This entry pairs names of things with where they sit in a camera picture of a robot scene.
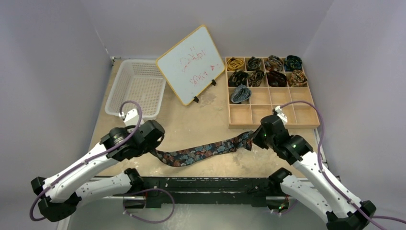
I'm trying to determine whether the navy floral patterned tie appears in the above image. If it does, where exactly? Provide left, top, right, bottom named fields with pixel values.
left=150, top=131, right=253, bottom=167

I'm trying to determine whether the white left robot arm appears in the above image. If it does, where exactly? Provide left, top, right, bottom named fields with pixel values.
left=30, top=120, right=165, bottom=222

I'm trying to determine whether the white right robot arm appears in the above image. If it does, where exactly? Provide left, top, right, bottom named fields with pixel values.
left=252, top=115, right=376, bottom=230

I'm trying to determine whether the wooden compartment tray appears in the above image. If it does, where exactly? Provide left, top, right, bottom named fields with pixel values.
left=227, top=57, right=320, bottom=129

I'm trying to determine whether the grey rolled tie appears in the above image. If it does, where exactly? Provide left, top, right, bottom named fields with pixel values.
left=230, top=84, right=252, bottom=104

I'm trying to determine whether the white plastic basket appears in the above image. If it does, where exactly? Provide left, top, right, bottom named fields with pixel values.
left=104, top=59, right=166, bottom=120

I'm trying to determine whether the dark maroon rolled tie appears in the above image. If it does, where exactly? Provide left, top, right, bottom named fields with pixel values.
left=267, top=71, right=287, bottom=87

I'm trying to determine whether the dark olive rolled tie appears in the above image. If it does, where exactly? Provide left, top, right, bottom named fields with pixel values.
left=248, top=70, right=265, bottom=87

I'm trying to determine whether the orange brown rolled tie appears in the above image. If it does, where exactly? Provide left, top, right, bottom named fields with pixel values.
left=287, top=69, right=307, bottom=87

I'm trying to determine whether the black gold rolled tie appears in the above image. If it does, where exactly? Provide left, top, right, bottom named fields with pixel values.
left=228, top=69, right=249, bottom=87

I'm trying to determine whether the brown patterned rolled tie top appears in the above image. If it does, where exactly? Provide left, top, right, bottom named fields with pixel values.
left=264, top=55, right=284, bottom=71

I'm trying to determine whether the teal dark rolled tie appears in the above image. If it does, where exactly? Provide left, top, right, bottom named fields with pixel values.
left=284, top=55, right=303, bottom=72

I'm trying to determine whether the yellow rolled tie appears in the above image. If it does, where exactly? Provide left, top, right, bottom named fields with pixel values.
left=226, top=57, right=246, bottom=71

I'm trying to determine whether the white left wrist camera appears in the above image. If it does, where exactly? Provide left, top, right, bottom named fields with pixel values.
left=119, top=109, right=144, bottom=126

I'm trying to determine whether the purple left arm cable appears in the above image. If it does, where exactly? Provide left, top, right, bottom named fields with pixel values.
left=29, top=100, right=143, bottom=221

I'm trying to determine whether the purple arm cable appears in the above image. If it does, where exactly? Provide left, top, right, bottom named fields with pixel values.
left=29, top=100, right=143, bottom=221
left=279, top=100, right=406, bottom=230

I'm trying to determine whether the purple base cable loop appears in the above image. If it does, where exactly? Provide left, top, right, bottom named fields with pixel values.
left=122, top=188, right=176, bottom=224

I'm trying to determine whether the white board with yellow frame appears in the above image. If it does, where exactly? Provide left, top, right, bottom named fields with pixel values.
left=156, top=24, right=226, bottom=106

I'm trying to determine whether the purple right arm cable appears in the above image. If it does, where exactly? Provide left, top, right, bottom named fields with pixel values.
left=279, top=100, right=406, bottom=230

